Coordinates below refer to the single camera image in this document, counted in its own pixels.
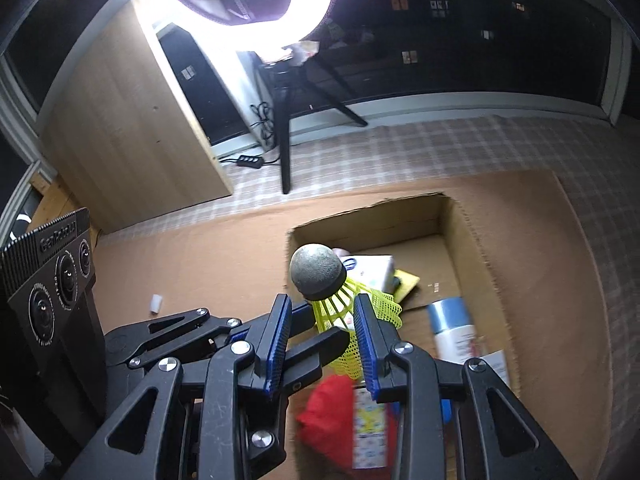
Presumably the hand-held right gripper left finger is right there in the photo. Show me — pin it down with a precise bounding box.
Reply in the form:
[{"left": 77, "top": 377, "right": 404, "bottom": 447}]
[{"left": 52, "top": 292, "right": 293, "bottom": 480}]

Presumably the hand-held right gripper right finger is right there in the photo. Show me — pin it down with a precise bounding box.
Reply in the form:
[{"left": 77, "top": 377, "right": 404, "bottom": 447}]
[{"left": 352, "top": 292, "right": 576, "bottom": 480}]

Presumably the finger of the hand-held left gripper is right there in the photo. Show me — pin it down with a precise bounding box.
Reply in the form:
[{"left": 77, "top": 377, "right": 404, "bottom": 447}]
[
  {"left": 127, "top": 302, "right": 316, "bottom": 371},
  {"left": 245, "top": 327, "right": 351, "bottom": 466}
]

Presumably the red fabric pouch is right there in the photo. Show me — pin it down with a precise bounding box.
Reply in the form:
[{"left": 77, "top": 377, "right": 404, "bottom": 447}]
[{"left": 295, "top": 374, "right": 401, "bottom": 471}]

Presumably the white box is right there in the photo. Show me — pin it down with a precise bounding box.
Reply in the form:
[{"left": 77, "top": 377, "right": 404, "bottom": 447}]
[{"left": 350, "top": 255, "right": 396, "bottom": 291}]

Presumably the yellow packet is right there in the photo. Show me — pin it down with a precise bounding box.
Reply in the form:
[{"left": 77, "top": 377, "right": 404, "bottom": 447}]
[{"left": 390, "top": 270, "right": 421, "bottom": 311}]

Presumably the yellow shuttlecock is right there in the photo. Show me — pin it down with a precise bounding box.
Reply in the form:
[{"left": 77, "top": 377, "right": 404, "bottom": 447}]
[{"left": 290, "top": 243, "right": 403, "bottom": 381}]

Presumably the patterned white lighter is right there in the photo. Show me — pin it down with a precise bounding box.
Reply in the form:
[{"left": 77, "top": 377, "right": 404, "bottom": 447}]
[{"left": 352, "top": 385, "right": 389, "bottom": 470}]

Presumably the white lotion bottle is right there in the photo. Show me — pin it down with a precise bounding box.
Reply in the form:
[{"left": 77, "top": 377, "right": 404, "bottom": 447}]
[{"left": 427, "top": 297, "right": 481, "bottom": 366}]

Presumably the cardboard box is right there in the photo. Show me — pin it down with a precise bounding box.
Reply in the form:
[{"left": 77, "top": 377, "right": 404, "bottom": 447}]
[{"left": 286, "top": 192, "right": 523, "bottom": 480}]

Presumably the black tripod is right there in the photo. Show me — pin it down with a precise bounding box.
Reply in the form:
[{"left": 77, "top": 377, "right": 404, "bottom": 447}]
[{"left": 255, "top": 60, "right": 368, "bottom": 195}]

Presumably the large wooden board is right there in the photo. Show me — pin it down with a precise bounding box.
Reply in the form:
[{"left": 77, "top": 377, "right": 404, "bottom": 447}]
[{"left": 42, "top": 0, "right": 235, "bottom": 233}]

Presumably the black power cable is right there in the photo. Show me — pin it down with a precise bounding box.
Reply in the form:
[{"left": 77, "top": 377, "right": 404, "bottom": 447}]
[{"left": 217, "top": 102, "right": 282, "bottom": 166}]

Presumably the ring light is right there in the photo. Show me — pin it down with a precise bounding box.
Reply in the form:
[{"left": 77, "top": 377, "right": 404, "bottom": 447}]
[{"left": 127, "top": 0, "right": 335, "bottom": 53}]

